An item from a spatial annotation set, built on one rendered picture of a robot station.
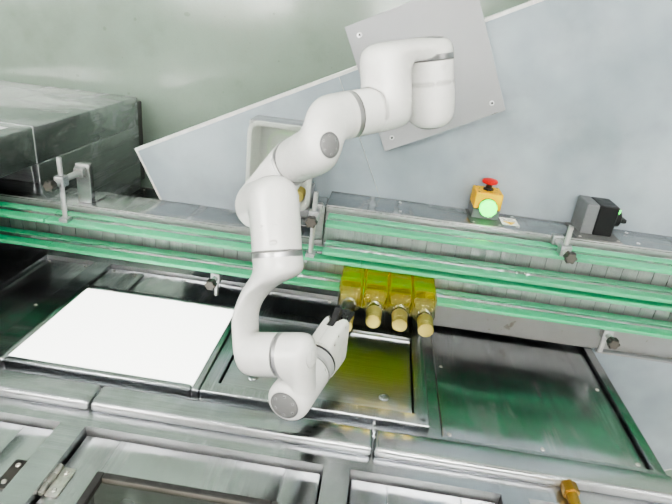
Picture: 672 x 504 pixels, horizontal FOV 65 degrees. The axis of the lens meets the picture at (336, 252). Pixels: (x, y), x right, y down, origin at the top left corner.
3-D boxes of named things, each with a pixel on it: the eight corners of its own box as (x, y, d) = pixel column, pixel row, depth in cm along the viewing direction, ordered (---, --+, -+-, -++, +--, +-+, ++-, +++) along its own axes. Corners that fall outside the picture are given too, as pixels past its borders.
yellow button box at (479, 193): (467, 208, 144) (470, 217, 137) (473, 182, 141) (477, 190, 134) (493, 211, 143) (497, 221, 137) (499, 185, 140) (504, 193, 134)
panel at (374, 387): (85, 293, 141) (-3, 369, 110) (84, 283, 140) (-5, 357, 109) (420, 343, 136) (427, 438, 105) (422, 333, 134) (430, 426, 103)
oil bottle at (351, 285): (344, 272, 141) (335, 312, 122) (346, 253, 139) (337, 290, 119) (365, 275, 141) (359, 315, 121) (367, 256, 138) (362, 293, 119)
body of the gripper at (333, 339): (330, 393, 99) (350, 361, 108) (335, 348, 94) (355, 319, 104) (294, 382, 101) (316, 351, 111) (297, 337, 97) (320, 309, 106)
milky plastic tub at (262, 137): (252, 194, 149) (244, 204, 141) (256, 114, 139) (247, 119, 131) (313, 203, 148) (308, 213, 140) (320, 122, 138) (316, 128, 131)
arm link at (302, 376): (247, 346, 85) (300, 346, 81) (277, 316, 94) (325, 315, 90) (269, 424, 89) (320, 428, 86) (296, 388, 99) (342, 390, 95)
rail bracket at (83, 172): (91, 199, 151) (43, 227, 131) (86, 141, 144) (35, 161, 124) (107, 202, 151) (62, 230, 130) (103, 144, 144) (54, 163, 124)
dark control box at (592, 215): (569, 222, 142) (579, 233, 134) (577, 193, 139) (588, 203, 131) (600, 226, 142) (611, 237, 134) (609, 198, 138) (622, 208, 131)
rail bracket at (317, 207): (308, 244, 138) (300, 263, 127) (314, 182, 132) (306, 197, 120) (319, 245, 138) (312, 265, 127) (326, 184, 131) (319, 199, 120)
